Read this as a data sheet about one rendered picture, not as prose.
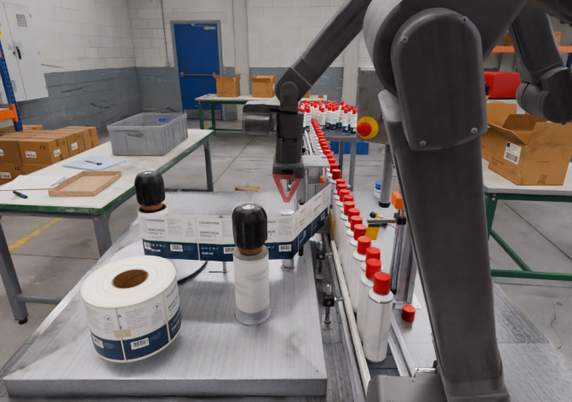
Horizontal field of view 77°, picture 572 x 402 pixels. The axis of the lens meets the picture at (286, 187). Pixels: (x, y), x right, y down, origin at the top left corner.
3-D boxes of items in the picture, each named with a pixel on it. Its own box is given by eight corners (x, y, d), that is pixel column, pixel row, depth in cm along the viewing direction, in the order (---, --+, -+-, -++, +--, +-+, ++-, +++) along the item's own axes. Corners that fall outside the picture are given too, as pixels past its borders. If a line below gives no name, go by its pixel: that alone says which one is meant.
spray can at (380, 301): (359, 346, 83) (366, 268, 76) (382, 345, 83) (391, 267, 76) (365, 364, 78) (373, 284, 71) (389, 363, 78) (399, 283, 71)
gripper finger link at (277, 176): (271, 205, 81) (272, 165, 77) (272, 193, 87) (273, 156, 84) (301, 206, 81) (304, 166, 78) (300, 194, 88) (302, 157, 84)
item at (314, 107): (287, 121, 354) (287, 100, 347) (346, 121, 354) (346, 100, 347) (288, 130, 311) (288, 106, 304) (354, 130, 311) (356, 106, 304)
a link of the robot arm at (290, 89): (298, 83, 69) (301, 76, 76) (238, 80, 69) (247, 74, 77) (295, 143, 74) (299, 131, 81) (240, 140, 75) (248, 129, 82)
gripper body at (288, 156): (272, 175, 75) (273, 140, 73) (274, 161, 85) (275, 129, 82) (303, 175, 75) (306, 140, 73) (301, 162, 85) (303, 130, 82)
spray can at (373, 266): (353, 329, 88) (359, 255, 81) (374, 329, 88) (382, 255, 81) (357, 346, 83) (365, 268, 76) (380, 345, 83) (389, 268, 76)
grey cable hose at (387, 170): (376, 203, 111) (383, 135, 103) (388, 203, 111) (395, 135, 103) (380, 208, 107) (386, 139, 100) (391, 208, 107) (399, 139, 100)
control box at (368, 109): (368, 134, 105) (374, 65, 98) (429, 142, 96) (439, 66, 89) (353, 141, 97) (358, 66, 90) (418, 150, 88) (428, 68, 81)
